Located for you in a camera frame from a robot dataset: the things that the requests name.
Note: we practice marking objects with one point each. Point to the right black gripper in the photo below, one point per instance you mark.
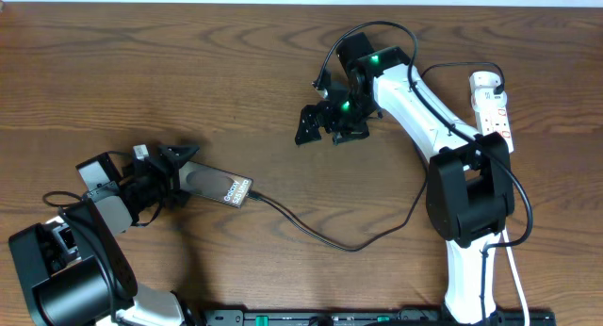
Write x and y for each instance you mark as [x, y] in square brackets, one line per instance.
[325, 108]

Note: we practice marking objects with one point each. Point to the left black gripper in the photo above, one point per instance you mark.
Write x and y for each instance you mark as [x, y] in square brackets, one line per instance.
[169, 172]

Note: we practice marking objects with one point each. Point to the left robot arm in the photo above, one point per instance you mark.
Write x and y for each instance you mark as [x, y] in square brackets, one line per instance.
[71, 268]

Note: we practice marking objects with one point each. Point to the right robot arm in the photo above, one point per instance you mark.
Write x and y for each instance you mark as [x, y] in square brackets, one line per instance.
[469, 188]

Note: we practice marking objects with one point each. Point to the white USB charger plug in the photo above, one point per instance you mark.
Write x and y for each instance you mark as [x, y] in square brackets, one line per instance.
[484, 79]

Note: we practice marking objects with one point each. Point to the white power strip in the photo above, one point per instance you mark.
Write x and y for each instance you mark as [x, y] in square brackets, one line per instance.
[491, 114]

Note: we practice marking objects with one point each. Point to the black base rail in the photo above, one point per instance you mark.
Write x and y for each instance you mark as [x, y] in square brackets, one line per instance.
[409, 316]

